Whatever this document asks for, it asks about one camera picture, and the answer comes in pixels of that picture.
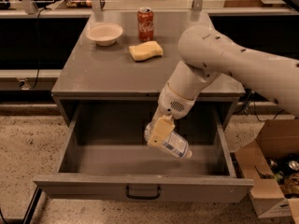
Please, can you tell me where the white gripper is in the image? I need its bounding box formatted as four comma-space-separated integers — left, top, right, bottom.
148, 84, 195, 147

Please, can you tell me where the clear plastic water bottle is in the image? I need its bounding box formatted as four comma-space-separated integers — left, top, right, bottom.
144, 123, 192, 159

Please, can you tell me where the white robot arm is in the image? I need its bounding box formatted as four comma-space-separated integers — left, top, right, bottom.
147, 25, 299, 148

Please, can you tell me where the grey open top drawer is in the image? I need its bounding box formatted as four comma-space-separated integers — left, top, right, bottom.
35, 101, 253, 203

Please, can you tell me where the yellow sponge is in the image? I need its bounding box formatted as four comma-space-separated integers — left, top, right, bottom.
129, 41, 164, 62

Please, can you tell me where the grey metal cabinet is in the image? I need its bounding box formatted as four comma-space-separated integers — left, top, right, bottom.
50, 9, 246, 132

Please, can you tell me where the white paper bowl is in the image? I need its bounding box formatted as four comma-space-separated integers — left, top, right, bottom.
86, 22, 123, 47

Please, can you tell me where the red coca-cola can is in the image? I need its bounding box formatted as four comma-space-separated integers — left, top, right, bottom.
137, 7, 154, 42

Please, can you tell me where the cardboard box with trash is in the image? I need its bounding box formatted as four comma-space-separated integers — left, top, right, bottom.
235, 119, 299, 224

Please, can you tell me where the black drawer handle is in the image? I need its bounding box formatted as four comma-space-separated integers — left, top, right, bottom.
125, 186, 161, 201

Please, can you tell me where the black cables right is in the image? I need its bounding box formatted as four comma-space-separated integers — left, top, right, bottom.
233, 89, 286, 123

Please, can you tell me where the black power cable left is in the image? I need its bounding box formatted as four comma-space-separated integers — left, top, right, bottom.
29, 7, 52, 91

